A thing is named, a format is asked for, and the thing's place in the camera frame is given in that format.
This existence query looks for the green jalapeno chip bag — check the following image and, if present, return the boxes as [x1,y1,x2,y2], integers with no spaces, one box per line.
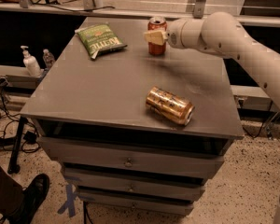
[75,23,127,60]

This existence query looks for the black stand leg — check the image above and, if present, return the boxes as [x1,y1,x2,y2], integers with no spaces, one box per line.
[7,117,27,175]

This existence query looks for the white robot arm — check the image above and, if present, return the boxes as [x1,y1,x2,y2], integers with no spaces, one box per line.
[157,12,280,224]

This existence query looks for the blue tape cross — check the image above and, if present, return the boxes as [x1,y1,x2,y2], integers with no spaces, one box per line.
[57,184,77,217]

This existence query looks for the black floor cables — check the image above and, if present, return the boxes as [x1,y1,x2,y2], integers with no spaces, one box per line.
[0,77,41,154]

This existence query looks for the grey drawer cabinet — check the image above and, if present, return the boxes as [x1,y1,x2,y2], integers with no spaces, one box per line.
[22,18,244,216]

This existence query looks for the gold drink can lying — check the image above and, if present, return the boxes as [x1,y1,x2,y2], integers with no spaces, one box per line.
[146,87,195,126]

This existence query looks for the black shoe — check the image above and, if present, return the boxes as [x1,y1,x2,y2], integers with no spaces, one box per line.
[7,174,49,224]

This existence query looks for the red coke can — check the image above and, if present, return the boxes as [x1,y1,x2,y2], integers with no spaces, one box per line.
[147,16,167,56]

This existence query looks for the brown trouser leg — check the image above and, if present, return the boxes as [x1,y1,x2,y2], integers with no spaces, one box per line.
[0,166,24,217]

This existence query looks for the white pump dispenser bottle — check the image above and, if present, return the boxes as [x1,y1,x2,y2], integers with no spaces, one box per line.
[21,46,41,77]

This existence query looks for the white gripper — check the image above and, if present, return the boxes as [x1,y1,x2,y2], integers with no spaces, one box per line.
[144,19,186,49]

